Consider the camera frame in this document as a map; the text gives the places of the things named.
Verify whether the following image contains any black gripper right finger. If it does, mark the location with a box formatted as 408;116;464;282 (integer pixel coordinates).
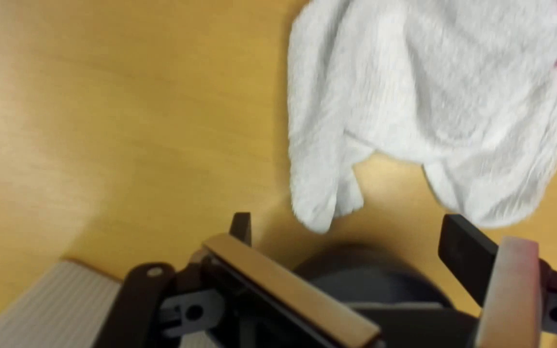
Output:
437;213;557;348

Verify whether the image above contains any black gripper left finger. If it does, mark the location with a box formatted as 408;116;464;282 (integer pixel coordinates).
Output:
93;211;383;348

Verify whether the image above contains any white towel cloth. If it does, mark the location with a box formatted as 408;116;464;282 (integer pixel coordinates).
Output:
286;0;557;236

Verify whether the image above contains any white plastic basket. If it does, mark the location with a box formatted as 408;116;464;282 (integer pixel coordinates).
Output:
0;259;126;348

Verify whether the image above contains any black bowl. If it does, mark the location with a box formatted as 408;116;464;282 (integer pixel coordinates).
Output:
290;242;455;311

